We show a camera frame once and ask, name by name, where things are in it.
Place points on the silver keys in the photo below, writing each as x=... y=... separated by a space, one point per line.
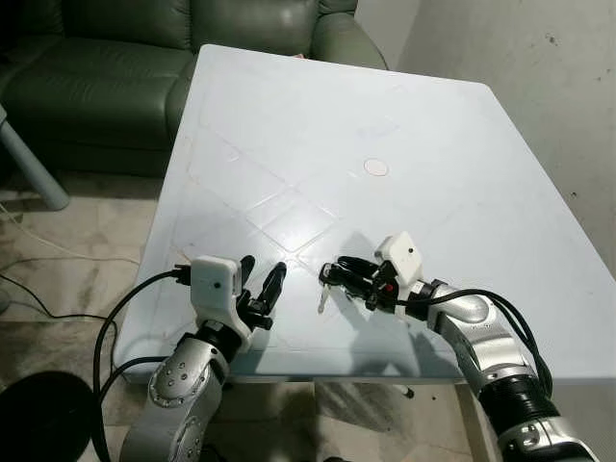
x=321 y=303

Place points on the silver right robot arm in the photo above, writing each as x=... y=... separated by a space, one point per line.
x=481 y=346

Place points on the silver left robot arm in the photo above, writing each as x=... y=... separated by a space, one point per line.
x=178 y=385

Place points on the round white table cap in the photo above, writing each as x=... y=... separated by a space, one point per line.
x=376 y=167

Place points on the white plastic table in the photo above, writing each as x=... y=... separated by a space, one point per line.
x=385 y=115

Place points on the black round object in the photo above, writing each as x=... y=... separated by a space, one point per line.
x=43 y=423

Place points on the grey metal pole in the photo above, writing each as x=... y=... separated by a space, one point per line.
x=34 y=164

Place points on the dark green leather sofa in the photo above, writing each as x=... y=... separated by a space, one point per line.
x=96 y=87

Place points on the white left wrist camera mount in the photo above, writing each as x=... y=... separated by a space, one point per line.
x=214 y=279

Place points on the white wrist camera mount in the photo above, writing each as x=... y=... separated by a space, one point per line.
x=399 y=252
x=214 y=279

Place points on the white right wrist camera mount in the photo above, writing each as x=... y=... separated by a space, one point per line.
x=399 y=252

